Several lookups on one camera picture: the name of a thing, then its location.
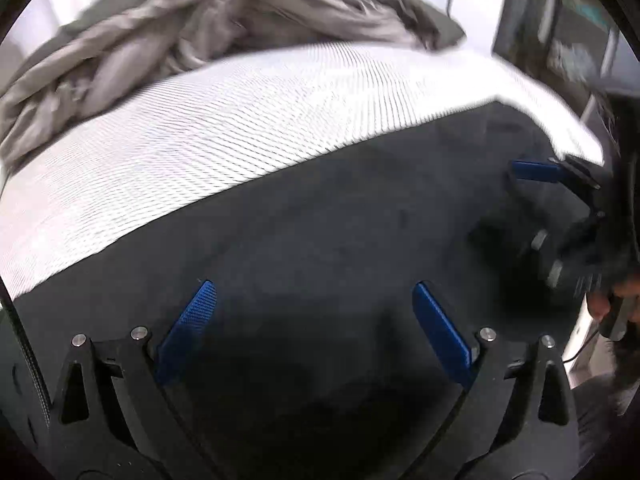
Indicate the person's right hand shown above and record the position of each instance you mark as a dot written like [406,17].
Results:
[607,300]

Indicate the dark shelving unit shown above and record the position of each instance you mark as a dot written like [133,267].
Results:
[565,25]

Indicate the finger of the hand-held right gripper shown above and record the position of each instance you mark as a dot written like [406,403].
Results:
[542,247]
[537,170]

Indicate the person's dark clothing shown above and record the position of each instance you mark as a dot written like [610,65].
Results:
[605,425]

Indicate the black pants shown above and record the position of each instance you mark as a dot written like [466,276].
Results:
[320,240]

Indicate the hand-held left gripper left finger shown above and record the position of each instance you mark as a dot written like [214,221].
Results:
[187,327]

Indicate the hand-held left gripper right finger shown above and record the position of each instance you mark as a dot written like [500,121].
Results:
[440,330]

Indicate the white quilted mattress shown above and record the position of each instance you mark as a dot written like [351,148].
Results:
[210,135]

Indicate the grey crumpled duvet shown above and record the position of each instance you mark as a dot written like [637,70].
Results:
[200,15]

